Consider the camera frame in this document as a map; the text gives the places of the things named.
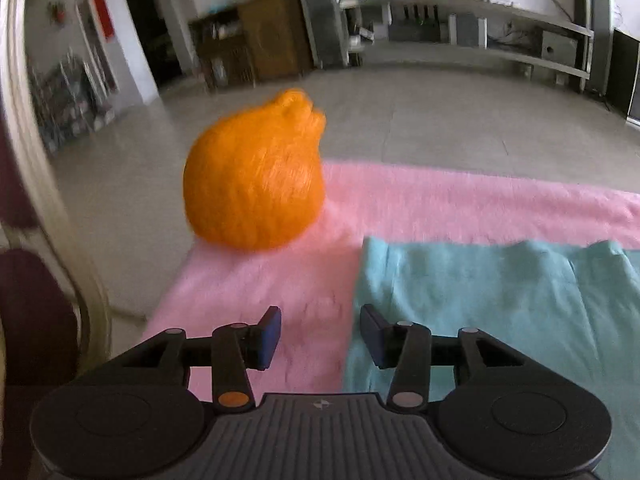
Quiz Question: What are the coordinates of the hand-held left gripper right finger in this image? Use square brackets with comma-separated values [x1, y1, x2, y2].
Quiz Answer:
[360, 304, 526, 410]

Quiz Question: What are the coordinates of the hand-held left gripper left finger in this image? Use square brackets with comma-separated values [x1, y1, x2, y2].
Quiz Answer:
[112, 305, 282, 415]

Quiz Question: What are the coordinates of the teal garment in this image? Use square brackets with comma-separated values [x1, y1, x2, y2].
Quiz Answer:
[342, 236, 640, 480]

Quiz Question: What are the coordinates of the pink blanket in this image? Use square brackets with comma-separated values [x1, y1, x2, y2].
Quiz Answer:
[142, 160, 640, 401]

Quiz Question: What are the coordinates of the orange fruit-shaped toy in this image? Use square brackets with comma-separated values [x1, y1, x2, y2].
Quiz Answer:
[182, 89, 327, 252]

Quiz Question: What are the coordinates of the dark red chair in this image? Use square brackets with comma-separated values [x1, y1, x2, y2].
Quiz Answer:
[0, 115, 83, 480]

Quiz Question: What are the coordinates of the brown wooden cabinet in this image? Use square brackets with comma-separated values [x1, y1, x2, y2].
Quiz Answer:
[189, 0, 315, 92]

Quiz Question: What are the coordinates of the cluttered shelf rack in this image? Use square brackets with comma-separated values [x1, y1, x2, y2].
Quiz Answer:
[27, 52, 118, 153]

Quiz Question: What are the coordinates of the tall grey cabinet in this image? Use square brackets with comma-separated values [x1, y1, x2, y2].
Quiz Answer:
[295, 0, 351, 68]

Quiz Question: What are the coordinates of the long grey media bench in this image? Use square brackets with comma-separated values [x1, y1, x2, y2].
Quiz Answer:
[350, 0, 596, 92]

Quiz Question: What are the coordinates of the black cabinet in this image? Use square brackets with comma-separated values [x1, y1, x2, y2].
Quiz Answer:
[607, 27, 640, 123]

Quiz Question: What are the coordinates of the red wall banner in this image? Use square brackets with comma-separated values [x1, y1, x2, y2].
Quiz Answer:
[85, 0, 116, 43]

